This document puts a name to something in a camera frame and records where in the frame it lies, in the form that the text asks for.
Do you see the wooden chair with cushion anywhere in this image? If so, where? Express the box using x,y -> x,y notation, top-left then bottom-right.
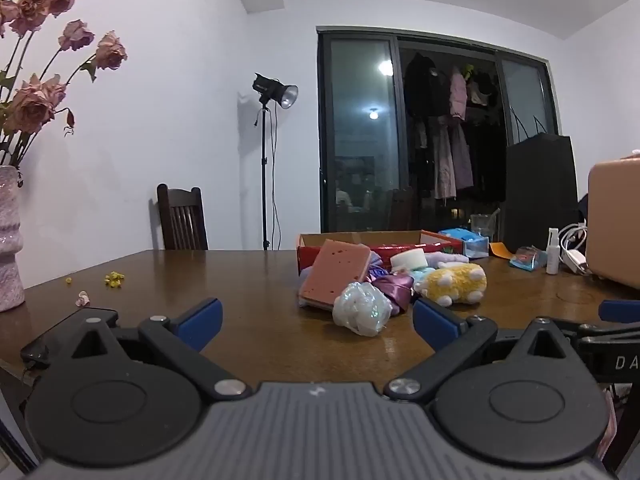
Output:
387,187 -> 416,232

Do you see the white sponge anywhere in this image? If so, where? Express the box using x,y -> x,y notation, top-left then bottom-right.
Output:
390,249 -> 428,271

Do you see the yellow plush toy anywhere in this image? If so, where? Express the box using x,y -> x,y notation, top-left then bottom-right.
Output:
414,263 -> 487,307

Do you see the lilac plush cloth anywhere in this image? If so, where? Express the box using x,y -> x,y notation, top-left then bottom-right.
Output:
425,252 -> 471,268

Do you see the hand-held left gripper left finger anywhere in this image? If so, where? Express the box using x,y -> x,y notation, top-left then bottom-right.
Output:
70,297 -> 253,404

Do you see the clear drinking glass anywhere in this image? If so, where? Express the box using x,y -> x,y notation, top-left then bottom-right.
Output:
470,214 -> 496,241

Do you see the red cardboard box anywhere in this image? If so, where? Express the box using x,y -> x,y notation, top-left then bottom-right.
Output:
296,230 -> 463,277

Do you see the dark framed sliding glass door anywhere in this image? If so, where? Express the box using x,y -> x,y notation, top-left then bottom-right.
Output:
316,26 -> 560,233

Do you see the small blue packet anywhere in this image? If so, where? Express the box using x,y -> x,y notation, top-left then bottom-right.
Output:
509,246 -> 548,272

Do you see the blue tissue pack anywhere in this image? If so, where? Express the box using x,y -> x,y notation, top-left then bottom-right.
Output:
438,228 -> 490,259

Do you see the pink hanging shirt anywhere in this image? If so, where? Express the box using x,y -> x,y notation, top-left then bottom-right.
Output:
449,67 -> 469,121

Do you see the beige hard case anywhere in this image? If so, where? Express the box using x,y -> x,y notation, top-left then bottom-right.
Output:
585,150 -> 640,290

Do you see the pink sponge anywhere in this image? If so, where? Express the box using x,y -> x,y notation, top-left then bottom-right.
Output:
298,239 -> 372,311

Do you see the white spray bottle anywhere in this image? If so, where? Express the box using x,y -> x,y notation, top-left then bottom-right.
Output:
546,227 -> 561,275

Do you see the studio light on stand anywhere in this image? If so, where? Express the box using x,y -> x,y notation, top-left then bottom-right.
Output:
251,72 -> 299,251

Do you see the mauve hanging dress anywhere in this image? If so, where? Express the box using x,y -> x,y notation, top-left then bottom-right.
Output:
430,115 -> 474,200

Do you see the white pink ceramic vase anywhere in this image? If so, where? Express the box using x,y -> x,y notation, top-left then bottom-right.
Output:
0,165 -> 26,312

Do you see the purple satin scrunchie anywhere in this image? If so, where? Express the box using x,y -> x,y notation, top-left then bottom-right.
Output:
367,265 -> 416,317

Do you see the black hanging jacket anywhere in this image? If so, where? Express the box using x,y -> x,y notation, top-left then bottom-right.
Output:
404,52 -> 451,117

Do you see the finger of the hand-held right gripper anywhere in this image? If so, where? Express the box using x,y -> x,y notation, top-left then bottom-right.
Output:
552,299 -> 640,342

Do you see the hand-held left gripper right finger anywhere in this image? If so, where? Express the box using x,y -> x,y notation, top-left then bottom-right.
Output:
384,297 -> 576,405

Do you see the dark wooden chair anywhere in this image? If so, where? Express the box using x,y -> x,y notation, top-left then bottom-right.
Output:
156,183 -> 209,251

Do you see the dried pink rose bouquet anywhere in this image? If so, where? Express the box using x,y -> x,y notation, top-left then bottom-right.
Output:
0,0 -> 128,168

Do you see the black paper bag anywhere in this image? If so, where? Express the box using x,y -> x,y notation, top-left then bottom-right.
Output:
501,107 -> 581,261

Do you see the white charger cable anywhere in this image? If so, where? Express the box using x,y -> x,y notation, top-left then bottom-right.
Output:
559,221 -> 593,277

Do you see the white mesh bath ball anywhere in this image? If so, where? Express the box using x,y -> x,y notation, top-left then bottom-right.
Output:
332,281 -> 393,337

